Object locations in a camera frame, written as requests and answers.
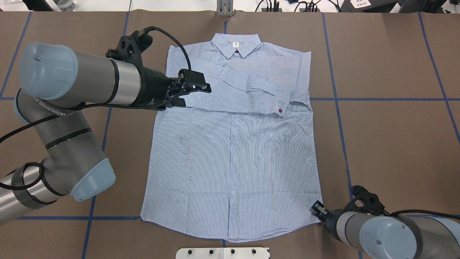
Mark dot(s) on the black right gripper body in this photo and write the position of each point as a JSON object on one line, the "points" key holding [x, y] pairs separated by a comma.
{"points": [[330, 216]]}

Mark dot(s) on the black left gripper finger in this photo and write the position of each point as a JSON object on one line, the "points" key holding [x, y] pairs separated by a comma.
{"points": [[175, 100], [191, 81]]}

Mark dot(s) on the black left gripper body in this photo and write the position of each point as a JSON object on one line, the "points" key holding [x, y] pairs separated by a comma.
{"points": [[153, 88]]}

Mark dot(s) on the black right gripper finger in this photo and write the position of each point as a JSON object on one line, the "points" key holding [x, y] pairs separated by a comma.
{"points": [[317, 209]]}

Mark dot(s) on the blue striped button shirt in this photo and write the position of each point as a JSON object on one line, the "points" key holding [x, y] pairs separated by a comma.
{"points": [[238, 163]]}

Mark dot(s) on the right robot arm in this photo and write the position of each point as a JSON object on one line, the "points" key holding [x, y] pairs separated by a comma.
{"points": [[387, 237]]}

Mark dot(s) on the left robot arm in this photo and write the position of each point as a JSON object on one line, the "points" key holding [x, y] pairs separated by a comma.
{"points": [[57, 83]]}

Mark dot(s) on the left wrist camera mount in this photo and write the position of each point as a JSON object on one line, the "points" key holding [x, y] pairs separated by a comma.
{"points": [[130, 48]]}

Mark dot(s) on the aluminium frame post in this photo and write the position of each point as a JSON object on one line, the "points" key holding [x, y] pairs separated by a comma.
{"points": [[225, 8]]}

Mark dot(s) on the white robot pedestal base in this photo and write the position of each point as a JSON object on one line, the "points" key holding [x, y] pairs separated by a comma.
{"points": [[224, 253]]}

